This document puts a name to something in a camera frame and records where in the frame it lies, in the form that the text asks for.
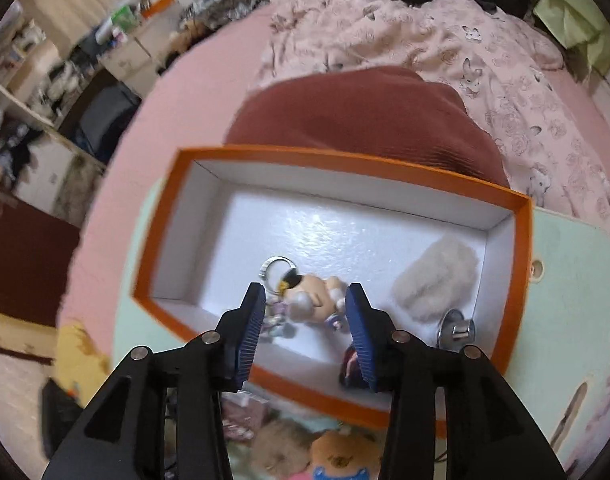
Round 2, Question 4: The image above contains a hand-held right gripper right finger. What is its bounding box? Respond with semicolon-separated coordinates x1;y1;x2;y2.
345;282;566;480

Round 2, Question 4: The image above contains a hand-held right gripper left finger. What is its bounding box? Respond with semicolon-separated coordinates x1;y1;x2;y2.
41;282;267;480

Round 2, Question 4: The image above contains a doll figurine keychain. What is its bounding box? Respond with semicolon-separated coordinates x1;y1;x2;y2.
260;256;348;333

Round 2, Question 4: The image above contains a white fluffy pom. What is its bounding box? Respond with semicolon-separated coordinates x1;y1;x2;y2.
394;237;480;323

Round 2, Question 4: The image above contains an orange cardboard box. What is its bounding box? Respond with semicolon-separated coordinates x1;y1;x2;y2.
131;145;534;438

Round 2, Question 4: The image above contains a dark-haired doll figure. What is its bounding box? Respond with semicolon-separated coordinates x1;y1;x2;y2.
339;344;366;390

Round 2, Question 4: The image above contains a pink patterned sticker pack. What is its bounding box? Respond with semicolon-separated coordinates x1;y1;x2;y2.
221;392;270;443

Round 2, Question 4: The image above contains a silver round metal piece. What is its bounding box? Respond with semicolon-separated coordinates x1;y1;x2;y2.
436;309;477;350

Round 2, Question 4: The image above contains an orange plush toy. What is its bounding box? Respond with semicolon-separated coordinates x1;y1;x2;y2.
309;430;386;480

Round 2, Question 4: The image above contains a yellow plush item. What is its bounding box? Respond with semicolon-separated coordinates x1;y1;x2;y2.
55;322;110;403

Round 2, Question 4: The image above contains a maroon cushion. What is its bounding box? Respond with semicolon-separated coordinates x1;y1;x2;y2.
226;67;510;188

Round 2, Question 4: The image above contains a dark blue chair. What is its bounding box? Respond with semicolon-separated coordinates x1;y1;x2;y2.
72;82;142;163

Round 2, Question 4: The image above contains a white desk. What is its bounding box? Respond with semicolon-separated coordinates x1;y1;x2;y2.
97;0;180;86

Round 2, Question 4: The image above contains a pink floral blanket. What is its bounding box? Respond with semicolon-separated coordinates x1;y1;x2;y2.
257;0;610;226

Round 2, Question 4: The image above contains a grey patterned cloth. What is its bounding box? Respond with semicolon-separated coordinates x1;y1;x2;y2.
180;0;263;31

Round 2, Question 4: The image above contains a green packet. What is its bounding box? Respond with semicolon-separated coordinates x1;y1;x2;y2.
110;5;140;28

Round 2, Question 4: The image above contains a white shelf unit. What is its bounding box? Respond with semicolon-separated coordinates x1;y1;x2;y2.
0;2;66;131

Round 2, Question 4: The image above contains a light green cloth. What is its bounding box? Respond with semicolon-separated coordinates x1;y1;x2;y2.
527;0;610;78

